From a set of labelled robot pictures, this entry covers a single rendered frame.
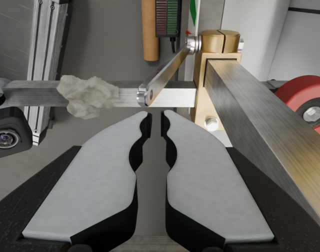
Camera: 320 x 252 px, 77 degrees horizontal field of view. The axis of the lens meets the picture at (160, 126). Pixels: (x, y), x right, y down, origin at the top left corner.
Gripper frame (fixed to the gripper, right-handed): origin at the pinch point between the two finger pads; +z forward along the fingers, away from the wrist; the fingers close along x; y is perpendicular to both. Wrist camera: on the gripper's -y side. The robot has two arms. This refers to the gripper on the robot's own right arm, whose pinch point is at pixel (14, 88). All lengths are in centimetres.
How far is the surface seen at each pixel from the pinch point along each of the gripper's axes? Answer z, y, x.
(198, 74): -3.8, -28.3, -3.6
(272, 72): 19, -51, 4
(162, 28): 12.5, -23.5, -7.0
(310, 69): 7, -51, -1
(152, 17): 75, -19, -4
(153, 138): 83, -18, 71
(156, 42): 76, -21, 7
